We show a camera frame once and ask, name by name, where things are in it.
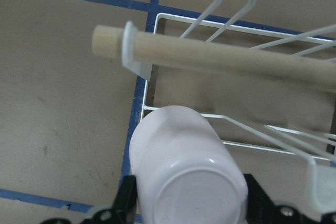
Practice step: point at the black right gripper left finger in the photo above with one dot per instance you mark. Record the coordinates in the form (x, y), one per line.
(123, 209)

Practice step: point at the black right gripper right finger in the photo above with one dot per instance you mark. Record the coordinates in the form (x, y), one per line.
(262, 210)

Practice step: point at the pink plastic cup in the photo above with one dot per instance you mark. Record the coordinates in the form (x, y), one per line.
(184, 172)

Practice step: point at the white wire cup rack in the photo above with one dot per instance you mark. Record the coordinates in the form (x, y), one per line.
(272, 105)

